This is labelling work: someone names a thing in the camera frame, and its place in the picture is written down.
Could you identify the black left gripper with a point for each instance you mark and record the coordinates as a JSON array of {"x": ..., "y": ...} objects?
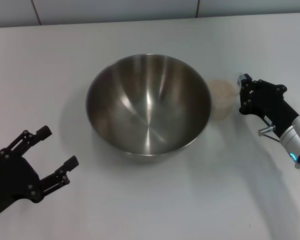
[{"x": 15, "y": 180}]

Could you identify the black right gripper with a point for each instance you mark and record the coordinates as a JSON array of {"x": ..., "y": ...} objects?
[{"x": 272, "y": 107}]

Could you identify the white rice grains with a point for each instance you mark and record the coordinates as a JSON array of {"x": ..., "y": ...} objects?
[{"x": 222, "y": 92}]

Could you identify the clear plastic cup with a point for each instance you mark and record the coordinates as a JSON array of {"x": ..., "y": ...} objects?
[{"x": 222, "y": 110}]

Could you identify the stainless steel mixing bowl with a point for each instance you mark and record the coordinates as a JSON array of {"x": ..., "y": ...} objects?
[{"x": 147, "y": 110}]

